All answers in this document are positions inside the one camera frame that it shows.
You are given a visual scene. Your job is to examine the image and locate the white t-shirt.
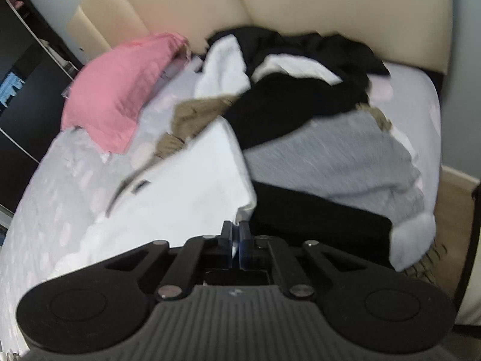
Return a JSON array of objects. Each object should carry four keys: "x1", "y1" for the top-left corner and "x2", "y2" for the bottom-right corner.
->
[{"x1": 50, "y1": 117, "x2": 257, "y2": 278}]

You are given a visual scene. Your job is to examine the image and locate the grey and black garment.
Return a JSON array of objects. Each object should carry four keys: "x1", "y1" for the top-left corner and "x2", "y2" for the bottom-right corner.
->
[{"x1": 243, "y1": 109, "x2": 436, "y2": 271}]

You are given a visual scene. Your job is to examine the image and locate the brown striped garment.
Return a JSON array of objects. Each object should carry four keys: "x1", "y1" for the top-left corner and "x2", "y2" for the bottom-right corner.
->
[{"x1": 155, "y1": 93, "x2": 392, "y2": 160}]

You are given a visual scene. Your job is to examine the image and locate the black garment by headboard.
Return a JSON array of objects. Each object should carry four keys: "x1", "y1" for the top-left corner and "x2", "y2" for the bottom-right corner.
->
[{"x1": 207, "y1": 26, "x2": 390, "y2": 149}]

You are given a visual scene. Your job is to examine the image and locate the grey pink-dotted bed sheet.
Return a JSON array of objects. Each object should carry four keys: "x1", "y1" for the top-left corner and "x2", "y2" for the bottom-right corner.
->
[{"x1": 1, "y1": 59, "x2": 441, "y2": 355}]

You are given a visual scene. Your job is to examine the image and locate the cream white garment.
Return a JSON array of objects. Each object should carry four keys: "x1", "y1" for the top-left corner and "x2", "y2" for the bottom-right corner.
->
[{"x1": 194, "y1": 35, "x2": 342, "y2": 99}]

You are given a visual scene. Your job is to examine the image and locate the pink pillow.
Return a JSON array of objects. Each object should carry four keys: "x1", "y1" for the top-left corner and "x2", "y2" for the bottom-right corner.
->
[{"x1": 61, "y1": 33, "x2": 189, "y2": 154}]

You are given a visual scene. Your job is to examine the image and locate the black sliding wardrobe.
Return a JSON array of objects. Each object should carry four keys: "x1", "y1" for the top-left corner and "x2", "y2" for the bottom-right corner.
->
[{"x1": 0, "y1": 0, "x2": 86, "y2": 215}]

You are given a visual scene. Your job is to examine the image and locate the beige padded headboard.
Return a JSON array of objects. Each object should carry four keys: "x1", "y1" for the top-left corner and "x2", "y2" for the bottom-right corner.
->
[{"x1": 69, "y1": 0, "x2": 452, "y2": 73}]

